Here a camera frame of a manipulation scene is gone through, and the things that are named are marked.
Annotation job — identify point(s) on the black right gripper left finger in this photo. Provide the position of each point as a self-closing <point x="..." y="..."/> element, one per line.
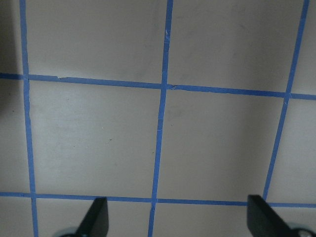
<point x="96" y="221"/>

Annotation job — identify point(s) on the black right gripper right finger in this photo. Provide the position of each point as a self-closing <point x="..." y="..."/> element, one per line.
<point x="263" y="221"/>

